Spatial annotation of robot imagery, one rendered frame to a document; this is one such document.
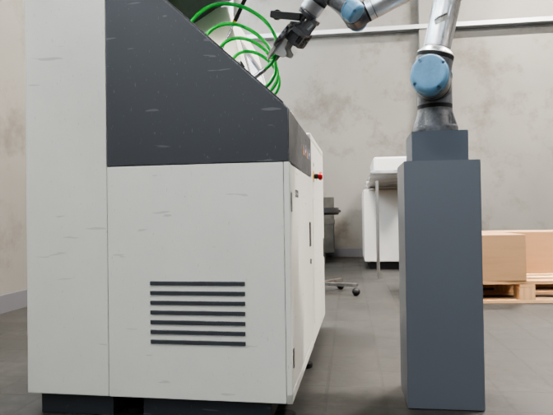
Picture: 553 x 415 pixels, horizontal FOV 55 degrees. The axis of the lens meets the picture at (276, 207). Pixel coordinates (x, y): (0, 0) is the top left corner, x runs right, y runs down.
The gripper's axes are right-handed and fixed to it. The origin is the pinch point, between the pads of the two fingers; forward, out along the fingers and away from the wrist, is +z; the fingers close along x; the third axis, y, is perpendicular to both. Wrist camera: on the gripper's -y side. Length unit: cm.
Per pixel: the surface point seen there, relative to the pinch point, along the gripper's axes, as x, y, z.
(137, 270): -58, 23, 66
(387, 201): 393, 72, 119
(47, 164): -57, -23, 61
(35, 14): -47, -58, 29
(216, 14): 33, -43, 8
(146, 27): -40.8, -25.1, 10.1
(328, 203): 448, 21, 185
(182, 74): -41.9, -6.4, 13.7
